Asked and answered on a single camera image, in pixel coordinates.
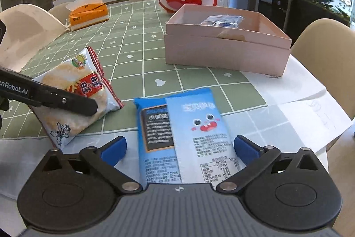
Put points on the beige chair left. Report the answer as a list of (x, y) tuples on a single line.
[(29, 28)]

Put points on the pink cardboard box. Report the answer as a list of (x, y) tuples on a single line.
[(256, 45)]

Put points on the blue rabbit snack packet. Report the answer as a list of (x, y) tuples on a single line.
[(203, 146)]

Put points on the orange tissue box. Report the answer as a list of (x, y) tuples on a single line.
[(84, 13)]

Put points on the rice cracker snack packet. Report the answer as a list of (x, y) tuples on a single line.
[(82, 75)]

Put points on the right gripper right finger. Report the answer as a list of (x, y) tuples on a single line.
[(257, 159)]

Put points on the beige chair right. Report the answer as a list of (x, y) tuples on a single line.
[(326, 49)]

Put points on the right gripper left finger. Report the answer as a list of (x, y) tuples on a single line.
[(102, 160)]

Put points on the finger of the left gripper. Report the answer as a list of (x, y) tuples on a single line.
[(15, 86)]

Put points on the white paper sheet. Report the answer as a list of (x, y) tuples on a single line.
[(288, 112)]

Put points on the grey transparent snack packet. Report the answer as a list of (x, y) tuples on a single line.
[(224, 20)]

